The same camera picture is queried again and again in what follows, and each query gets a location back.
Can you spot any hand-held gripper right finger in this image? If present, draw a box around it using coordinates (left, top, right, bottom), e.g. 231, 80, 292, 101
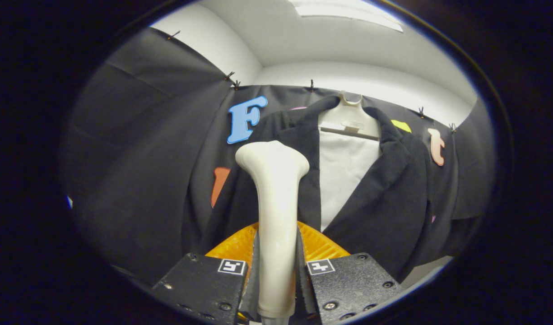
297, 221, 405, 325

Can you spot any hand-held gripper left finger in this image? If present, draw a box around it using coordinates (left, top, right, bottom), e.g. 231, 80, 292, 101
151, 221, 260, 325

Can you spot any black suit jacket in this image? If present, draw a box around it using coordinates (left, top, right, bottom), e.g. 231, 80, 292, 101
181, 96, 460, 283

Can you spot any white garment steamer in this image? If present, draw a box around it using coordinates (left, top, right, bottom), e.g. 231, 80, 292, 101
235, 141, 310, 325

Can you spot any white garment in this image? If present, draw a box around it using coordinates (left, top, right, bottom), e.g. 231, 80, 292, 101
319, 131, 381, 232

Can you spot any grey cabinet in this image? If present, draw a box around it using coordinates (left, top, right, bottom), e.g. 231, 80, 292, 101
400, 256, 453, 289

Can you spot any black backdrop cloth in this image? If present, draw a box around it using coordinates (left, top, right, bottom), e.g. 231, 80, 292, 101
62, 27, 496, 287

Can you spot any cream plastic hanger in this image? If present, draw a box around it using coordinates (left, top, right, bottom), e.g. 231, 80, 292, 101
318, 92, 381, 141

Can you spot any row of black cloth clips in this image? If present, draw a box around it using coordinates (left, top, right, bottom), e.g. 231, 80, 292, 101
168, 30, 457, 134

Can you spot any ceiling light panel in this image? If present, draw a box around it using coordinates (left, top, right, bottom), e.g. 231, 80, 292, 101
289, 0, 403, 32

